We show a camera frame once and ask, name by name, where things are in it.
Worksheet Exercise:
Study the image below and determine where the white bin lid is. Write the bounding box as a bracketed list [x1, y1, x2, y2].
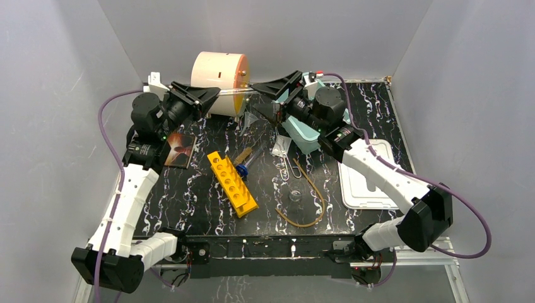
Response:
[339, 138, 399, 210]

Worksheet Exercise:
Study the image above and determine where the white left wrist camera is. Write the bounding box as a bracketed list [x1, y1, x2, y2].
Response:
[143, 72, 170, 100]

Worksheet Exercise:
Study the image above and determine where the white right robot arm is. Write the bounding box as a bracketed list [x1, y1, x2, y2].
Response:
[250, 71, 453, 261]

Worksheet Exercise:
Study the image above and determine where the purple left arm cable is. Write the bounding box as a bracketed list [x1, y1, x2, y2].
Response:
[92, 89, 177, 303]

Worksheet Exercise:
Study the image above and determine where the clear glass test tube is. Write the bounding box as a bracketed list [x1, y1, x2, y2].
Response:
[218, 87, 256, 96]

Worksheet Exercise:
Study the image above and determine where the yellow test tube rack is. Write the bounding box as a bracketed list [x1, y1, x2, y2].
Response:
[207, 151, 259, 218]

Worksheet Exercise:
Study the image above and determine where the brown test tube brush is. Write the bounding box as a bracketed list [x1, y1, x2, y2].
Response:
[233, 146, 253, 166]

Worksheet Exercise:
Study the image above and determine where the tan rubber tubing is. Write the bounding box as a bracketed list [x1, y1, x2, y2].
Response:
[275, 158, 326, 229]

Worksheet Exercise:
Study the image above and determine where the white cylindrical drum device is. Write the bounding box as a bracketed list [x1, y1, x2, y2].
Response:
[191, 51, 250, 117]

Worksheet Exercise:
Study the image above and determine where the small clear glass beaker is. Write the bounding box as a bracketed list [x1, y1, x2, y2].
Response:
[288, 189, 303, 203]

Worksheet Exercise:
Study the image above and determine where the clear plastic funnel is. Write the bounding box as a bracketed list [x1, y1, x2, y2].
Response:
[239, 112, 258, 136]

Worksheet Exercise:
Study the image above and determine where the small white plastic packet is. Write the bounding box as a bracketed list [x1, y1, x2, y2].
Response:
[271, 134, 292, 158]

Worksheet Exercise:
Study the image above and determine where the teal plastic bin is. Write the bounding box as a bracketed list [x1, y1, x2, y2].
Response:
[270, 77, 359, 162]

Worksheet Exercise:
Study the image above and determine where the aluminium frame rail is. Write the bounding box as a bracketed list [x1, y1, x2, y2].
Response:
[350, 237, 459, 268]

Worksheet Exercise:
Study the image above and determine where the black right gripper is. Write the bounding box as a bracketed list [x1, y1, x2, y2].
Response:
[251, 71, 326, 134]

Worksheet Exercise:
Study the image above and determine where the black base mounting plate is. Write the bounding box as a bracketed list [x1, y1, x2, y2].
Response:
[182, 234, 362, 278]

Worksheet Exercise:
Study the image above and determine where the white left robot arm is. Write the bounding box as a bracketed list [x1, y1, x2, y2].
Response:
[71, 82, 220, 294]

